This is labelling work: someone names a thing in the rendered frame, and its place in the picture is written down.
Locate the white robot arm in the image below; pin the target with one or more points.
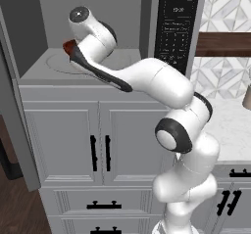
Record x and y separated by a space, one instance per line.
157 81

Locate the grey cupboard door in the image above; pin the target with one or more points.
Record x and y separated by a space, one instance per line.
62 136
243 218
209 218
137 146

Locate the red bowl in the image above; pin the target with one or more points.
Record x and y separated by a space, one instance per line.
68 46

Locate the grey microwave oven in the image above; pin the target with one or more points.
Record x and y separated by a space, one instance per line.
176 22

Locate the grey drawer front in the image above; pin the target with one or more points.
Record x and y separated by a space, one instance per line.
72 226
225 176
65 200

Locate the brown wooden shelf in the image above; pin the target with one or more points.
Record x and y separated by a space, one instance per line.
225 44

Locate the beige rounded object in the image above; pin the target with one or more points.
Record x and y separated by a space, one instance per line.
248 97

